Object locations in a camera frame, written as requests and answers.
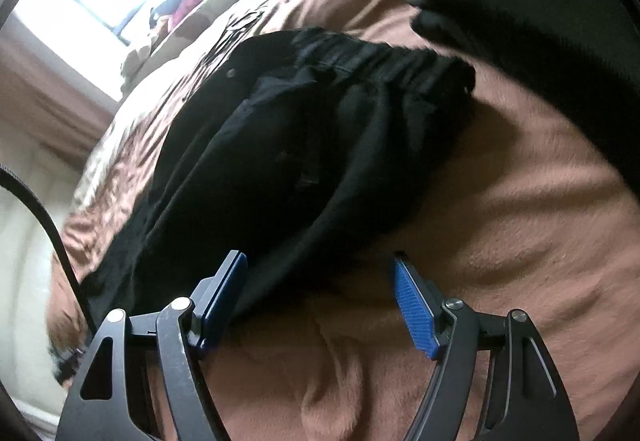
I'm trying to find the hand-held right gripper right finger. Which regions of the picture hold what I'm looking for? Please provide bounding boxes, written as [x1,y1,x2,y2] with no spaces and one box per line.
[391,251,581,441]

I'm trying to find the pink curtain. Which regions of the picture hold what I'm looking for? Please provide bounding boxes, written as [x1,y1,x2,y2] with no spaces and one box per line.
[0,16,121,172]

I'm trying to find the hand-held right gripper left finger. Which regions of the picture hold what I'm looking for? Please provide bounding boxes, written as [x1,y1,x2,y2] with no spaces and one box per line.
[59,249,249,441]

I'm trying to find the black cable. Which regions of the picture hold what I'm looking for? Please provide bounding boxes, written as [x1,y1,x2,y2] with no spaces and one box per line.
[0,164,98,337]

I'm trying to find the black pants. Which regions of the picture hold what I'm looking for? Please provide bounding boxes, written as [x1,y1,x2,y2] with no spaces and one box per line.
[80,27,477,322]

